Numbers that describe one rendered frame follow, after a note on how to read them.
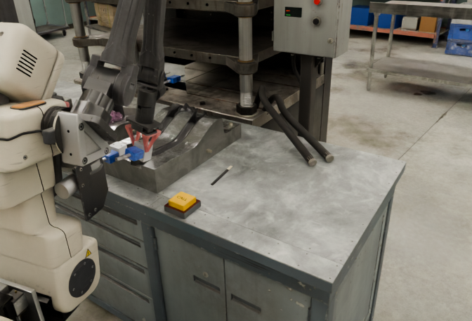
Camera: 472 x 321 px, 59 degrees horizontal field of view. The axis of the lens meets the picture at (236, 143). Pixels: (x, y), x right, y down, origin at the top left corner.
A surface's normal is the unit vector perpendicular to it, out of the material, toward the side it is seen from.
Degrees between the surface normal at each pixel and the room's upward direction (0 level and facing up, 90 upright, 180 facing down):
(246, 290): 90
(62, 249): 90
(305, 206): 0
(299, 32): 90
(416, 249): 0
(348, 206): 0
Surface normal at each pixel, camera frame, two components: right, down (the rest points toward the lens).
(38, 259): -0.36, 0.29
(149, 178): -0.55, 0.38
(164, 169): 0.83, 0.22
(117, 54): -0.07, 0.05
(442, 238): -0.03, -0.90
